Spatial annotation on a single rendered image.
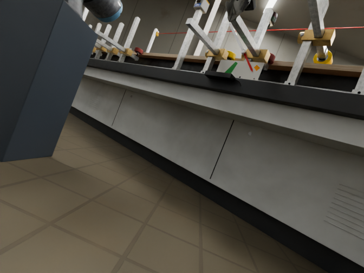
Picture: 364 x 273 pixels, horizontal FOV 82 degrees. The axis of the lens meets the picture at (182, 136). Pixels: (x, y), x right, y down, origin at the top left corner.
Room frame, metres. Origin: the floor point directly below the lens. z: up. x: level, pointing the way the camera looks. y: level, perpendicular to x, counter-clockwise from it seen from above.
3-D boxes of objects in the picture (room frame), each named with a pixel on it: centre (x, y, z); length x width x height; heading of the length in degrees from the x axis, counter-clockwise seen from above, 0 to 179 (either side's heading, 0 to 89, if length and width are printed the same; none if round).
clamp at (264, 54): (1.11, -0.20, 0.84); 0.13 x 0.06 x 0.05; 50
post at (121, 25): (2.08, 0.97, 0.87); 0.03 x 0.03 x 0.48; 50
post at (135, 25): (1.92, 0.78, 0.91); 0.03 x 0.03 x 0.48; 50
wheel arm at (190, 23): (1.18, 0.04, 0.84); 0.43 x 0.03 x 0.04; 140
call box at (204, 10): (1.45, 0.21, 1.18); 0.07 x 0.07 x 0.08; 50
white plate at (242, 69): (1.12, -0.14, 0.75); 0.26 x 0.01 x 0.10; 50
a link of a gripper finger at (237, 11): (0.83, -0.01, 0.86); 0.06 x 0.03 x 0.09; 140
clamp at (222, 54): (1.27, -0.01, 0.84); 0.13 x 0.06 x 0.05; 50
